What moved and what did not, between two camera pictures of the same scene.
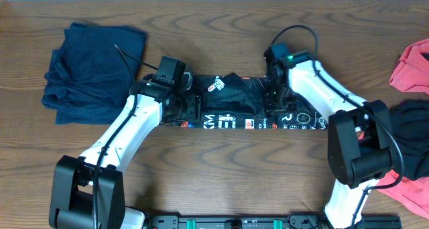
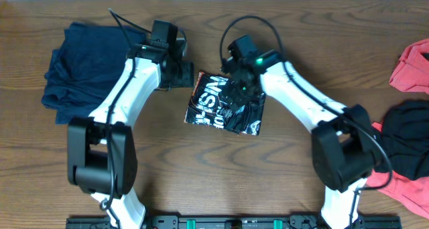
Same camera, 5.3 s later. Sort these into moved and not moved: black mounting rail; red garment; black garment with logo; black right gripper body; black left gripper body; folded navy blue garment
Moved: black left gripper body; black right gripper body
Not moved: black mounting rail; red garment; folded navy blue garment; black garment with logo
